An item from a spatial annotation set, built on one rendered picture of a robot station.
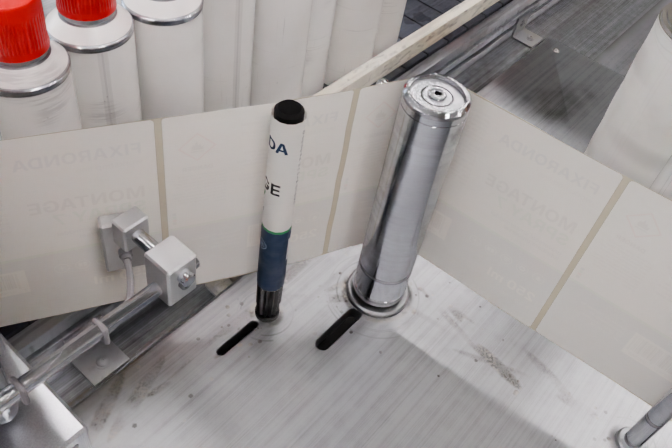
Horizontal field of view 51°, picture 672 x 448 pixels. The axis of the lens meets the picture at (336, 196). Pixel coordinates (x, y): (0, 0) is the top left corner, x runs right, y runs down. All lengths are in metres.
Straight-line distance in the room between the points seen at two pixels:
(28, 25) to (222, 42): 0.16
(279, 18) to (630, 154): 0.28
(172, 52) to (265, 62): 0.11
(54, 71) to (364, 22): 0.30
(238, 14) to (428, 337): 0.26
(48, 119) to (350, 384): 0.25
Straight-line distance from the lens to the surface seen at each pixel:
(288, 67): 0.56
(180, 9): 0.47
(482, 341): 0.52
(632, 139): 0.56
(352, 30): 0.63
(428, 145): 0.39
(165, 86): 0.49
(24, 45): 0.41
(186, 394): 0.47
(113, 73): 0.46
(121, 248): 0.40
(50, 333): 0.51
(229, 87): 0.54
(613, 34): 0.99
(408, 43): 0.69
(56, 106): 0.43
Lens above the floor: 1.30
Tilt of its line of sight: 47 degrees down
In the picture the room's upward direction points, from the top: 11 degrees clockwise
